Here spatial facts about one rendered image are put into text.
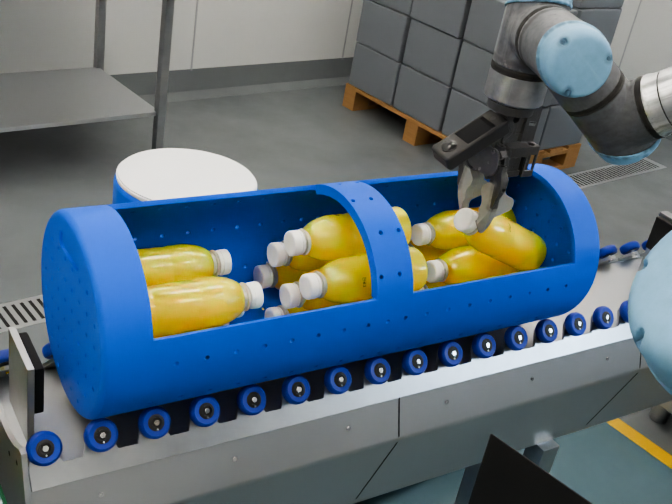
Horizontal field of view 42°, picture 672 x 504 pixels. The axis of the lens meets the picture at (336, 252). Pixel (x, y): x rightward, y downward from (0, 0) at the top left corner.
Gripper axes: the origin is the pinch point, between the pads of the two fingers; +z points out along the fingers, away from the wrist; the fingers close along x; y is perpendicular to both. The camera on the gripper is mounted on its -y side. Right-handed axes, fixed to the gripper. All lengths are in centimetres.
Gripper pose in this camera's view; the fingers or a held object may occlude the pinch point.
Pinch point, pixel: (469, 219)
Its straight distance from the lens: 143.9
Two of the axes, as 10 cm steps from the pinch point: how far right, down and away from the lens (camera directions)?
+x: -5.1, -4.9, 7.1
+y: 8.5, -1.2, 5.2
